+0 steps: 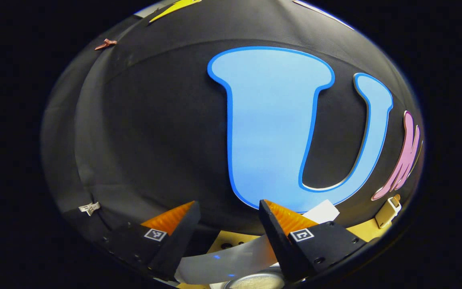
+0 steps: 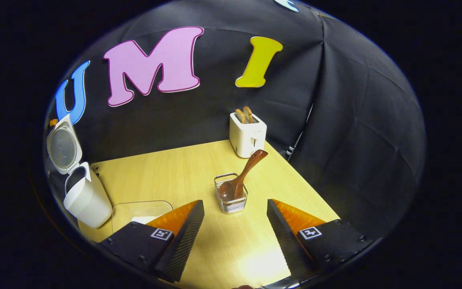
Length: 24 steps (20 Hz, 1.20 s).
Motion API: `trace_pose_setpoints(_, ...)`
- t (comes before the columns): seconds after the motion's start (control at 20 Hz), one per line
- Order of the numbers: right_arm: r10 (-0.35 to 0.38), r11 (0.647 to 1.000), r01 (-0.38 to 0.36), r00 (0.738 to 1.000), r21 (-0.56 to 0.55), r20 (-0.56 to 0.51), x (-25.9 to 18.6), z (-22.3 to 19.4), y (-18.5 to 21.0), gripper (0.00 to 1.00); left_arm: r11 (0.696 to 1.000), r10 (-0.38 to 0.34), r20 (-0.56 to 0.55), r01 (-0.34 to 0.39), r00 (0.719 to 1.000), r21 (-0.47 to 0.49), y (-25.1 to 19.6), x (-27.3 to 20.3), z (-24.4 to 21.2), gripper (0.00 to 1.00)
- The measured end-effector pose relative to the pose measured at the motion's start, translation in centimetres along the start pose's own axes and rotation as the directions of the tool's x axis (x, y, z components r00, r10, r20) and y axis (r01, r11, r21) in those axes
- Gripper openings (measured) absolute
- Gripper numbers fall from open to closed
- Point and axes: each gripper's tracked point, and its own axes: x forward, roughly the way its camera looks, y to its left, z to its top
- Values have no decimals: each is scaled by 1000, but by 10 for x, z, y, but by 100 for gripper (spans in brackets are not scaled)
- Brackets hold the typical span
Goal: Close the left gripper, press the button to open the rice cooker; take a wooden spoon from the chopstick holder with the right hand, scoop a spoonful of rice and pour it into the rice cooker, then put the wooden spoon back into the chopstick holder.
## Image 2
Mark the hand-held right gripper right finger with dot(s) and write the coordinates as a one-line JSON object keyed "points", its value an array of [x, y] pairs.
{"points": [[283, 237]]}

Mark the white toaster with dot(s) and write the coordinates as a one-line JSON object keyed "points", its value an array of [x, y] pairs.
{"points": [[247, 138]]}

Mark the clear plastic container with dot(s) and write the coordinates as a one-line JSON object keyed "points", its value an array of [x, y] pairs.
{"points": [[134, 206]]}

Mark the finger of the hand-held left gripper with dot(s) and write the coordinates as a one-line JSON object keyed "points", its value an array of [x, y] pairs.
{"points": [[53, 122]]}

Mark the brown wooden spoon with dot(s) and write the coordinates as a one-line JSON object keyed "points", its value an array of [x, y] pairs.
{"points": [[247, 170]]}

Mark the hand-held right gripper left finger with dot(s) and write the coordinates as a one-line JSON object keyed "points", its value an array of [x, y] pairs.
{"points": [[183, 241]]}

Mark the black backdrop cloth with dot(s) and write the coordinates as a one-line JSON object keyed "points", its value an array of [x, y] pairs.
{"points": [[355, 140]]}

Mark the toast slice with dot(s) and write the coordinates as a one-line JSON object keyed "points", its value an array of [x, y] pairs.
{"points": [[240, 116], [248, 114]]}

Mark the white rice cooker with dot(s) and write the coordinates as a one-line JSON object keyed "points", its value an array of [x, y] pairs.
{"points": [[90, 204]]}

